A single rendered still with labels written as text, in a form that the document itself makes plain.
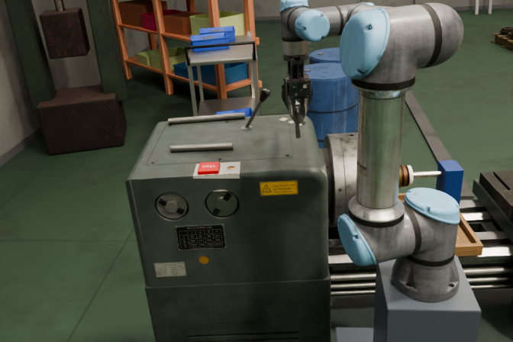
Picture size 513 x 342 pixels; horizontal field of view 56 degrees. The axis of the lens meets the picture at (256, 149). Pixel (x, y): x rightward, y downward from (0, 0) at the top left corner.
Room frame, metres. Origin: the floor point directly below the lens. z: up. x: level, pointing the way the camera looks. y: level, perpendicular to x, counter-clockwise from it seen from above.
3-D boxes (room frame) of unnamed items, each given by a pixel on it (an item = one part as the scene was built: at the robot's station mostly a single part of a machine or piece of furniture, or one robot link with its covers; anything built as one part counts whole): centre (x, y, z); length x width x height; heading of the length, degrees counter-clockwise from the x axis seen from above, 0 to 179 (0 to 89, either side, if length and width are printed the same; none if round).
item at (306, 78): (1.34, -0.13, 1.50); 0.09 x 0.08 x 0.12; 179
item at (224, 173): (1.28, 0.12, 1.23); 0.13 x 0.08 x 0.06; 88
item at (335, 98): (4.17, -0.71, 0.40); 1.08 x 0.66 x 0.80; 174
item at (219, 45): (4.36, 0.25, 0.54); 1.15 x 0.67 x 1.08; 177
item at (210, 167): (1.27, 0.14, 1.26); 0.06 x 0.06 x 0.02; 88
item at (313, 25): (1.26, -0.17, 1.66); 0.11 x 0.11 x 0.08; 14
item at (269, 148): (1.48, 0.09, 1.06); 0.59 x 0.48 x 0.39; 88
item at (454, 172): (1.47, -0.66, 1.00); 0.08 x 0.06 x 0.23; 178
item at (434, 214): (0.91, -0.37, 1.27); 0.13 x 0.12 x 0.14; 104
